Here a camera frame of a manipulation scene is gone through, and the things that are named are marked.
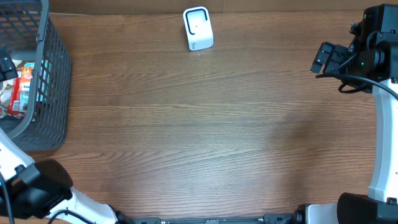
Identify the red snack bar packet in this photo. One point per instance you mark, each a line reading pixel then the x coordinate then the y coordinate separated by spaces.
pixel 20 96

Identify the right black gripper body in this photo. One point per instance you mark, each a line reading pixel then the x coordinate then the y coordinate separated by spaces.
pixel 336 63

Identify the beige snack bag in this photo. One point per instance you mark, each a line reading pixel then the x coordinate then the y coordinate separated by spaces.
pixel 6 91

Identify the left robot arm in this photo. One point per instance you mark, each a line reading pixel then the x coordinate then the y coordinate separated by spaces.
pixel 45 189

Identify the white barcode scanner stand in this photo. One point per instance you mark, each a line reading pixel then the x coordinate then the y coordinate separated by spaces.
pixel 198 28

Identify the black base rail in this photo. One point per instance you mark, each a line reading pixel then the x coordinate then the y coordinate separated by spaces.
pixel 265 219

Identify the grey plastic mesh basket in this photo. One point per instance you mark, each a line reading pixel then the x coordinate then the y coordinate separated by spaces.
pixel 28 34

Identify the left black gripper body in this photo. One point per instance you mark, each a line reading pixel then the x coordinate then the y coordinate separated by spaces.
pixel 8 71

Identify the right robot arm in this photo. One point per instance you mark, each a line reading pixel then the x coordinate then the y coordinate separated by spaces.
pixel 368 65

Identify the orange small box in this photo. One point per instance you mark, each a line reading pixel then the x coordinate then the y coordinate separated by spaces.
pixel 26 73

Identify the teal wet wipes pack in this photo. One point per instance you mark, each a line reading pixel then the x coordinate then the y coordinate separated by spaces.
pixel 44 79

